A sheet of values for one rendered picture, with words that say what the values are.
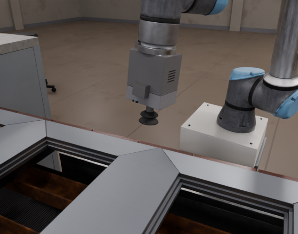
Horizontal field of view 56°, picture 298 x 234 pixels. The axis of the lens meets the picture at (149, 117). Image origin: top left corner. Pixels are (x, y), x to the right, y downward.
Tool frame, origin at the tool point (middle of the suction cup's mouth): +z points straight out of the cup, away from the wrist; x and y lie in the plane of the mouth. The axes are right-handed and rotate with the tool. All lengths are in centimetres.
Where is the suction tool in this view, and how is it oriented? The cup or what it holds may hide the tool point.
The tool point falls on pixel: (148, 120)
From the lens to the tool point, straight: 60.4
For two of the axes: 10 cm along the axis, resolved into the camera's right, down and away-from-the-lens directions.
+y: 8.0, 3.1, -5.1
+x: 5.9, -2.7, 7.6
